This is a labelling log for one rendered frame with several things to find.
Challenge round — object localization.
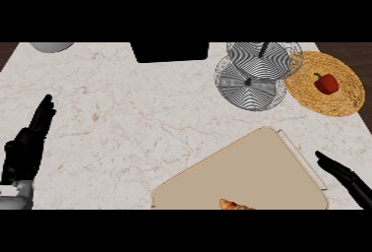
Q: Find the round woven placemat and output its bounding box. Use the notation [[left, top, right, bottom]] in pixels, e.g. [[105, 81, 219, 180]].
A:
[[284, 50, 367, 118]]

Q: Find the tiered wire basket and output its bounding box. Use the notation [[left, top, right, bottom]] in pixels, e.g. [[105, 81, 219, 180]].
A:
[[215, 41, 306, 112]]

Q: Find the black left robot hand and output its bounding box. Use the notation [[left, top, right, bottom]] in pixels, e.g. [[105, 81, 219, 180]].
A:
[[0, 94, 58, 186]]

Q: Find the red bell pepper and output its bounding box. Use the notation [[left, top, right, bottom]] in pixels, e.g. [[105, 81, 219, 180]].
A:
[[314, 72, 340, 95]]

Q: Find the golden croissant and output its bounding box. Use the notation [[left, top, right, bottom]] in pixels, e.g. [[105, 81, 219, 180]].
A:
[[219, 198, 256, 211]]

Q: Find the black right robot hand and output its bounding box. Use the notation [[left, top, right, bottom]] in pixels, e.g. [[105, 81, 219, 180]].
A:
[[315, 150, 372, 210]]

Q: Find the black appliance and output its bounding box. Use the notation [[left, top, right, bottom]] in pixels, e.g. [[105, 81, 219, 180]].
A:
[[131, 41, 212, 64]]

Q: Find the beige tray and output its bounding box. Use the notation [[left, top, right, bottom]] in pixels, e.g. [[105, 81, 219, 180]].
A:
[[150, 126, 330, 211]]

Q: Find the grey round bowl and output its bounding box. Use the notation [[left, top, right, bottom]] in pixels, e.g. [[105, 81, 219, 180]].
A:
[[29, 41, 76, 54]]

